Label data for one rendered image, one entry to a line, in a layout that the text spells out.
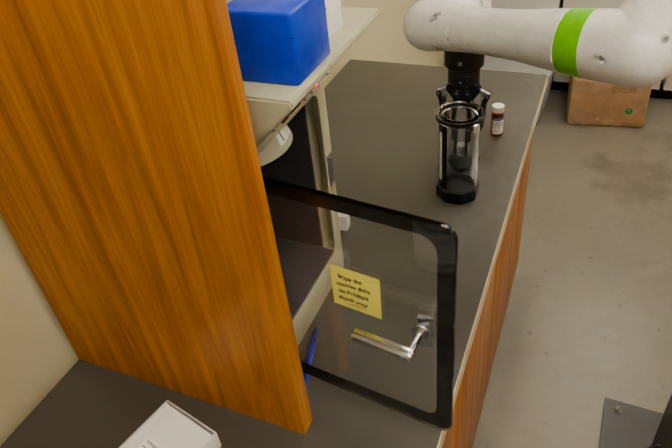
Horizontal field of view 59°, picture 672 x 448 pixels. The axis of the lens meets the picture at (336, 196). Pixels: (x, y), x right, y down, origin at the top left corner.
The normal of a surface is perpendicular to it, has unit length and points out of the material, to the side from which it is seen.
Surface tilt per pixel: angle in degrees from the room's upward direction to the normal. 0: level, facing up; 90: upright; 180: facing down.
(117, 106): 90
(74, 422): 0
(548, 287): 0
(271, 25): 90
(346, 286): 90
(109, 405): 0
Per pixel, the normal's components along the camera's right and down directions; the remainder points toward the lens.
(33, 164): -0.39, 0.57
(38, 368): 0.92, 0.15
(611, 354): -0.10, -0.80
